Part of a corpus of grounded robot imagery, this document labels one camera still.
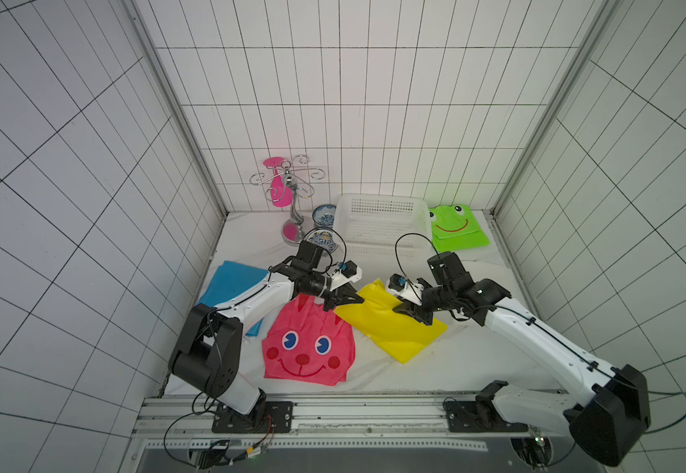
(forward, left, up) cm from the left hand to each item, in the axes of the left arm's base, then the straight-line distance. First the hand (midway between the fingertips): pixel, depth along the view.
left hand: (354, 300), depth 79 cm
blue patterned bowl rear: (+45, +12, -13) cm, 48 cm away
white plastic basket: (+39, -12, -13) cm, 43 cm away
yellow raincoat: (-6, -14, -9) cm, 17 cm away
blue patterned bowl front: (+31, +11, -12) cm, 35 cm away
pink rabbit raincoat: (-7, +13, -12) cm, 19 cm away
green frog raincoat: (+39, -40, -13) cm, 58 cm away
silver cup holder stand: (+37, +21, -14) cm, 45 cm away
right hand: (-1, -9, +1) cm, 9 cm away
